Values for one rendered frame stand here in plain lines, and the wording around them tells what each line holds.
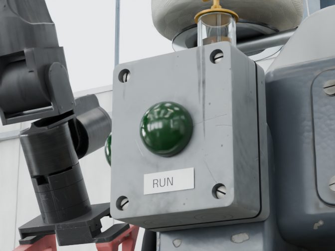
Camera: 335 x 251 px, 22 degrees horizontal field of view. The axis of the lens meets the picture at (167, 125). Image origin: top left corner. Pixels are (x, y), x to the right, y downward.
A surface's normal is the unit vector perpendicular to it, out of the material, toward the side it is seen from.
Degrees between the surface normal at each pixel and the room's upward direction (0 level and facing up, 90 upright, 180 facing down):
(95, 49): 90
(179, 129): 105
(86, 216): 29
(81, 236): 120
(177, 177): 90
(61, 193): 113
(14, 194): 90
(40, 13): 77
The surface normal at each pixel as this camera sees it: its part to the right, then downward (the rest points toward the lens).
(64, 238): -0.43, 0.25
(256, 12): 0.02, 0.96
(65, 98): 0.87, -0.15
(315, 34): -0.82, -0.17
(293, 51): -0.99, -0.04
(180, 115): 0.36, -0.52
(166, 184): -0.50, -0.26
